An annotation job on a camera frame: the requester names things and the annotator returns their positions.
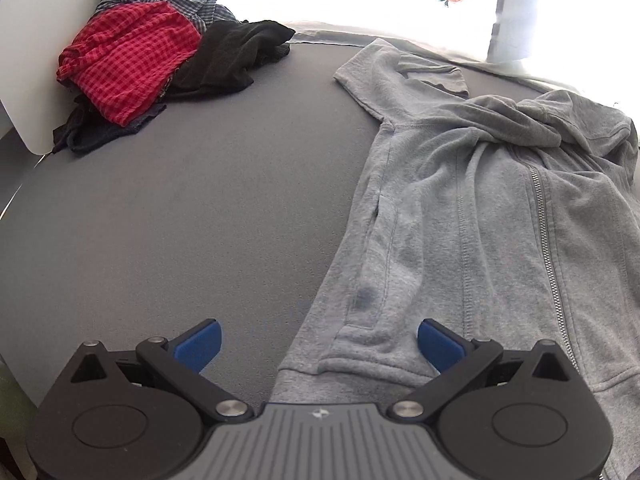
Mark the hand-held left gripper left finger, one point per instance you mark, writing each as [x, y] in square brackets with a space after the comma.
[197, 345]

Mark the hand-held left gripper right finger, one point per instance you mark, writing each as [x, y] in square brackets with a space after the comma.
[440, 345]

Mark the grey zip hoodie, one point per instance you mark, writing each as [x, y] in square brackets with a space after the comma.
[450, 210]

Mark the dark navy garment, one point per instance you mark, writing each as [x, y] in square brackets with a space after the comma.
[90, 135]

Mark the red checked garment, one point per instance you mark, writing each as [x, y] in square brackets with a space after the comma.
[125, 55]

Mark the white divider board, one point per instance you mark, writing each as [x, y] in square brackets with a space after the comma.
[30, 60]

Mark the white printed sheet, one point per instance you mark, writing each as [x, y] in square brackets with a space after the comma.
[425, 10]

